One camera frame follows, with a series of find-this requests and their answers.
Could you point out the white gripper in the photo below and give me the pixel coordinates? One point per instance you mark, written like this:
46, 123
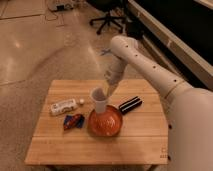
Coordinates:
114, 74

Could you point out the white ceramic cup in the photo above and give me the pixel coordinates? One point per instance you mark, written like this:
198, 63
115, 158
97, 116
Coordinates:
99, 99

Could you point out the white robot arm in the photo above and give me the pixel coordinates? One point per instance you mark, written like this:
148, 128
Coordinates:
190, 115

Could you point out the orange ceramic bowl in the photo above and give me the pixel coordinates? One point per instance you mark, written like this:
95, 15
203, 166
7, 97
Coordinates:
105, 124

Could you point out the black striped case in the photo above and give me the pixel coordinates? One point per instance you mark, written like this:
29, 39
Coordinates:
130, 105

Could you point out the blue red snack packet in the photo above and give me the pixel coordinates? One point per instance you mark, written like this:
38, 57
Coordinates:
72, 121

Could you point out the white plastic bottle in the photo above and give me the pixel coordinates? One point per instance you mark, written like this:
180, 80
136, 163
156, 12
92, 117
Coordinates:
64, 106

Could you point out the wooden table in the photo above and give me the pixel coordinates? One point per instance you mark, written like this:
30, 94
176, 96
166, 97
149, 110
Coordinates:
142, 139

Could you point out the black office chair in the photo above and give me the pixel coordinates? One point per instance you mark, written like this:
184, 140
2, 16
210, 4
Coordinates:
106, 6

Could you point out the long dark workbench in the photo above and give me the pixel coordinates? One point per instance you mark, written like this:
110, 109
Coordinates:
184, 30

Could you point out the power strip with cables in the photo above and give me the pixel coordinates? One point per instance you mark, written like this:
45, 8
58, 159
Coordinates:
62, 5

